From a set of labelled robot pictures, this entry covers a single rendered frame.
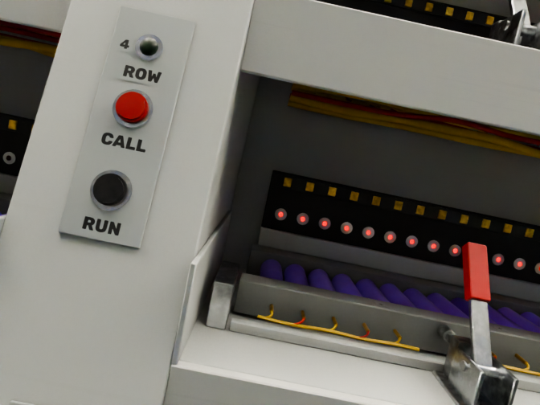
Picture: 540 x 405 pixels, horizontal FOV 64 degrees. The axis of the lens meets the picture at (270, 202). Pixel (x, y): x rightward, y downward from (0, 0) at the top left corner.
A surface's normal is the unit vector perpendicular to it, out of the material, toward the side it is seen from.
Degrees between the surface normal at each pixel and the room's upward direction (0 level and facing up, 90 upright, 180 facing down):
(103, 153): 90
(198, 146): 90
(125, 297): 90
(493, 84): 105
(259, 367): 15
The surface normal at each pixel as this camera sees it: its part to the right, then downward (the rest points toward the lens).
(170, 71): 0.06, -0.15
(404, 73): 0.00, 0.11
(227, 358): 0.21, -0.97
